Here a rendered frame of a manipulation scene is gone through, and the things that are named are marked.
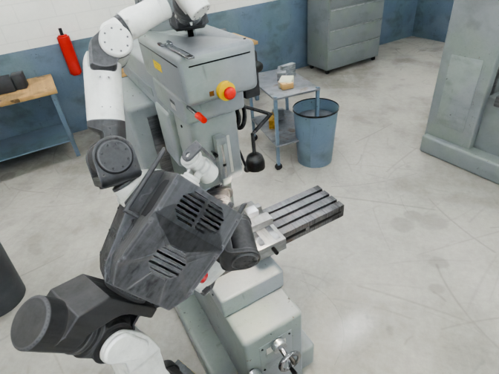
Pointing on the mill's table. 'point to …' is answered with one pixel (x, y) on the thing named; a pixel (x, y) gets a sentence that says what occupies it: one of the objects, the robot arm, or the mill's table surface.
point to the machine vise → (266, 236)
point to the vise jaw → (261, 221)
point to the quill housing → (188, 131)
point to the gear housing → (217, 107)
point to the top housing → (200, 62)
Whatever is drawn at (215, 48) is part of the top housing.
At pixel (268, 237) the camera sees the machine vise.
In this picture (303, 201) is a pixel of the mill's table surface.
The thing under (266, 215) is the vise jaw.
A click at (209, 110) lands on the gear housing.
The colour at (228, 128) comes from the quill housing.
